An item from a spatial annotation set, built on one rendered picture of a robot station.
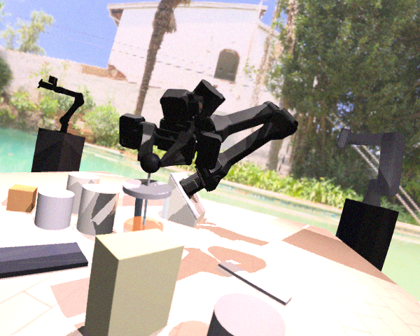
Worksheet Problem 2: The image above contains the beige rectangular block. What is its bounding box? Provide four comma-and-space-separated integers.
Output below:
84, 229, 184, 336

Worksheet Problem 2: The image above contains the orange cube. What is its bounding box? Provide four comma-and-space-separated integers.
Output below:
6, 184, 37, 213

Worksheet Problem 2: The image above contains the white cylinder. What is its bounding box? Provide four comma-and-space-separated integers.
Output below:
66, 172, 100, 215
76, 184, 120, 236

